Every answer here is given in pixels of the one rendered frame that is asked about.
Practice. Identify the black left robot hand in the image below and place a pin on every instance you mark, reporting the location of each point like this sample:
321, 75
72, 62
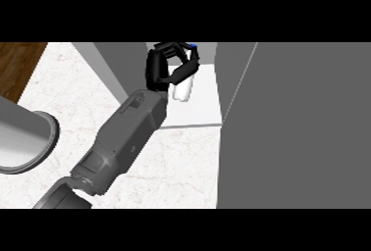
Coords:
155, 67

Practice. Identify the large dark grey cabinet door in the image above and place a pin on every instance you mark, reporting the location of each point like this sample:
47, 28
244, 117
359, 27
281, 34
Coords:
298, 130

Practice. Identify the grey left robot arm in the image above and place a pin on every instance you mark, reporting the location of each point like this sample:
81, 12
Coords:
125, 130

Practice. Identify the white water bottle blue cap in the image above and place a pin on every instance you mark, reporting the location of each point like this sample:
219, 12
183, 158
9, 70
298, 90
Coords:
182, 93

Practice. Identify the grey cylinder with rim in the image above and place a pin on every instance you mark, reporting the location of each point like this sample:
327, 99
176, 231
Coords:
24, 140

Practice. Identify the grey cabinet with white shelf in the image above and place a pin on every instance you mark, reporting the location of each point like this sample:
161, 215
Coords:
198, 104

